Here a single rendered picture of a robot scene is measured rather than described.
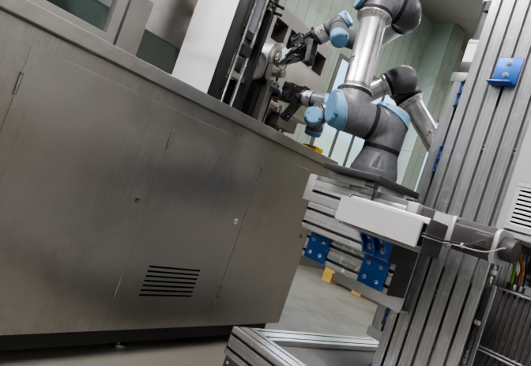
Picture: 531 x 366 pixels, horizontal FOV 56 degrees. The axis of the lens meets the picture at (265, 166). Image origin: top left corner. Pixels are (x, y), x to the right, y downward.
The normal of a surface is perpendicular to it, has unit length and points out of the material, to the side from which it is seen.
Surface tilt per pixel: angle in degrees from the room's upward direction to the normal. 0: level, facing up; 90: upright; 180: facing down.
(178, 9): 90
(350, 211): 90
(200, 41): 90
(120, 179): 90
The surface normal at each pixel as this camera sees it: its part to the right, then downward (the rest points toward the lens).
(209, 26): -0.56, -0.22
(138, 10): 0.76, 0.24
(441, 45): -0.71, -0.27
